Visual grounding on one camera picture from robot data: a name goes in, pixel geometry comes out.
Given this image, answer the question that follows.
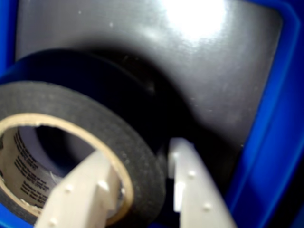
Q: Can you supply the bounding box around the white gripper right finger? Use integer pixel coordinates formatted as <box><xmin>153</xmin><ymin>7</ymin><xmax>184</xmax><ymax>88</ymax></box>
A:
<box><xmin>167</xmin><ymin>137</ymin><xmax>238</xmax><ymax>228</ymax></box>

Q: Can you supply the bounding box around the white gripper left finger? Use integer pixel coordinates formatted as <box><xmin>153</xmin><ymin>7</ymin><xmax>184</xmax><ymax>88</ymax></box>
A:
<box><xmin>34</xmin><ymin>149</ymin><xmax>124</xmax><ymax>228</ymax></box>

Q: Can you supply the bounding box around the black tape roll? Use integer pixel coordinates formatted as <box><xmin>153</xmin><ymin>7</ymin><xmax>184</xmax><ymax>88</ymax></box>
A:
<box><xmin>0</xmin><ymin>48</ymin><xmax>176</xmax><ymax>226</ymax></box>

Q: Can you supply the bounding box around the blue plastic box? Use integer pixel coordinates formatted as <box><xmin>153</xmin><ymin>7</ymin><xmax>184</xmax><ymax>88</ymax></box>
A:
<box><xmin>0</xmin><ymin>0</ymin><xmax>304</xmax><ymax>228</ymax></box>

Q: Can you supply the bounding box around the dark grey box liner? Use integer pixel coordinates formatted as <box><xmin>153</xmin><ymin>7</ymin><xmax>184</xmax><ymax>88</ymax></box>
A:
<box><xmin>14</xmin><ymin>0</ymin><xmax>285</xmax><ymax>190</ymax></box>

